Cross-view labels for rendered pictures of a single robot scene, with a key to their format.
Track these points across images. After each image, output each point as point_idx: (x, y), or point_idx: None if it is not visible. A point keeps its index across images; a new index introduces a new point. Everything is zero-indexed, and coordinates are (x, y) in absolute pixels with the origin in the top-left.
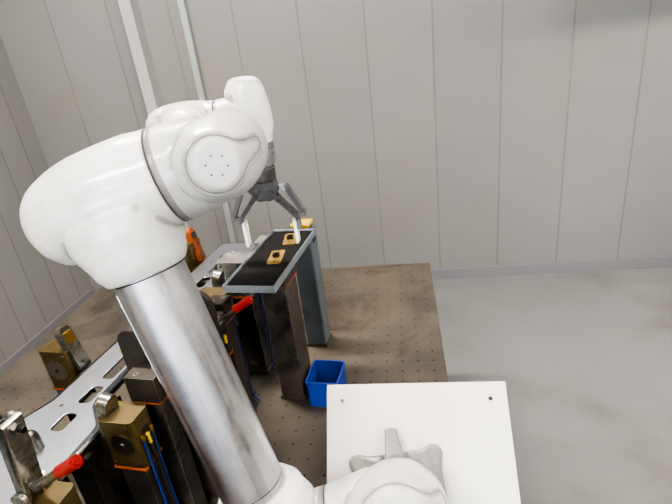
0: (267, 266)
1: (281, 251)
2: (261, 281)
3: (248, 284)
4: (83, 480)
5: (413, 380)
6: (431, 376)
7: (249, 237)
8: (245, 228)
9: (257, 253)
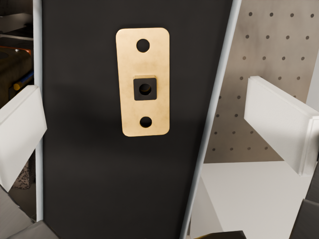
0: (130, 147)
1: (156, 43)
2: (136, 225)
3: (106, 237)
4: None
5: (285, 13)
6: (309, 6)
7: (32, 114)
8: (16, 177)
9: (55, 37)
